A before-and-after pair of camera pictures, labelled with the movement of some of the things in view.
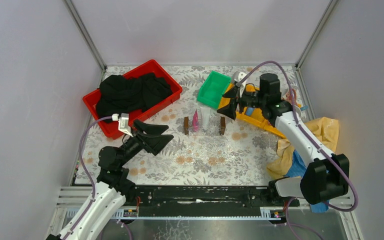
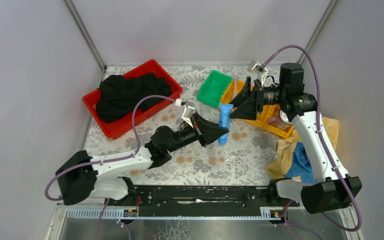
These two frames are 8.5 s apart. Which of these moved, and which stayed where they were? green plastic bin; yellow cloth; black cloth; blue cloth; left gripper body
Moved: left gripper body
Stayed: blue cloth; yellow cloth; green plastic bin; black cloth
